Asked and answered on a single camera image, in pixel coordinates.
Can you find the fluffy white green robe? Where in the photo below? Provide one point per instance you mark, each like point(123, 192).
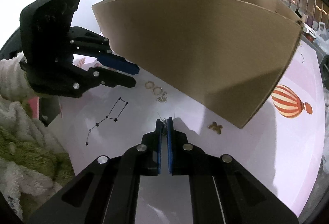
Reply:
point(25, 152)

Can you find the small ornate gold earring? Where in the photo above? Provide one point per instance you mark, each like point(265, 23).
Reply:
point(162, 98)

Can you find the gold bow-shaped clip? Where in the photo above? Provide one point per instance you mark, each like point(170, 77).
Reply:
point(215, 127)

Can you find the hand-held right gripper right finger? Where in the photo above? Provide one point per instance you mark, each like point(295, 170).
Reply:
point(169, 146)

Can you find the pink cloth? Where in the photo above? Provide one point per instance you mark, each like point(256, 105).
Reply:
point(33, 107)

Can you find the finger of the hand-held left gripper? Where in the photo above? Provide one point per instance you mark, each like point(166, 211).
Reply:
point(118, 80)
point(120, 66)

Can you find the person's left forearm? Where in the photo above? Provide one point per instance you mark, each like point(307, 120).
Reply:
point(12, 77)

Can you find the white plastic bag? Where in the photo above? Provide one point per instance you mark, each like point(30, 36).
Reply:
point(322, 31)

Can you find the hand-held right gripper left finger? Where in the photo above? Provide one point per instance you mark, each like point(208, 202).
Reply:
point(159, 146)

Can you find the brown cardboard box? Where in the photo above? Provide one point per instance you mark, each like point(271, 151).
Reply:
point(200, 54)

